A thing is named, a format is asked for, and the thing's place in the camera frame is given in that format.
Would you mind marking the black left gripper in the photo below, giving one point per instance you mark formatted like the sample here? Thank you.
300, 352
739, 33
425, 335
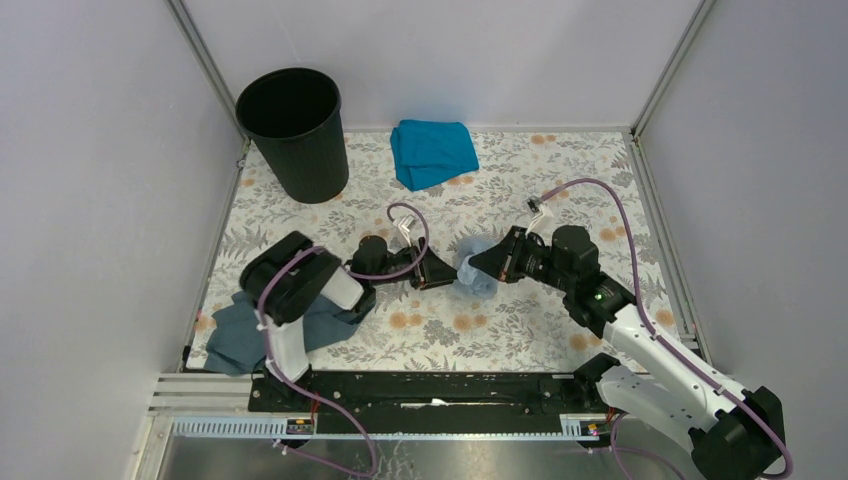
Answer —
432, 271

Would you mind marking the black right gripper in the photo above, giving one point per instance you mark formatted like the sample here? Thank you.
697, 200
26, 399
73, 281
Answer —
502, 260

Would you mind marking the light blue plastic trash bag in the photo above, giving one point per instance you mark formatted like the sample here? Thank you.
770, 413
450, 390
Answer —
471, 281

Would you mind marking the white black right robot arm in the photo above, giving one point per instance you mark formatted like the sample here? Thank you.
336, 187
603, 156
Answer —
730, 432

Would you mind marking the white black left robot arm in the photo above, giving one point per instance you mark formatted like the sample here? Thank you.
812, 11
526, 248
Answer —
306, 298

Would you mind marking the black plastic trash bin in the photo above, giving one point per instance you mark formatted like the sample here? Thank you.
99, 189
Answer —
293, 116

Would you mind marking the bright blue folded cloth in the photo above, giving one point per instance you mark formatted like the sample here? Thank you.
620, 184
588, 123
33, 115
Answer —
427, 154

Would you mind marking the grey blue crumpled cloth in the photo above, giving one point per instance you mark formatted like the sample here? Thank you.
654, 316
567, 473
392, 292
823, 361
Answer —
236, 347

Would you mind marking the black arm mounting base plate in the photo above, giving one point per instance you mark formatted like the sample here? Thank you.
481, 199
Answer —
432, 403

